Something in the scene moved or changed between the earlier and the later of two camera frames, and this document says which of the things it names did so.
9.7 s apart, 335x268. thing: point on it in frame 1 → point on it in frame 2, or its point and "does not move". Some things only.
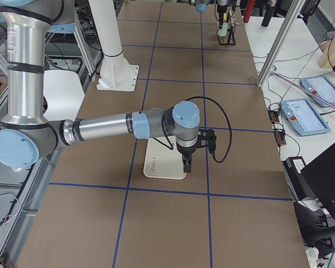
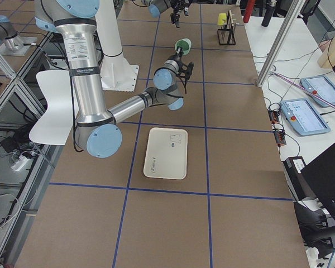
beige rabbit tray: x=161 y=162 does not move
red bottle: x=248 y=11 does not move
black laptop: x=327 y=177 does not move
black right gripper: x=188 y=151 → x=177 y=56
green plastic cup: x=223 y=31 → x=185 y=43
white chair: x=63 y=93 does not move
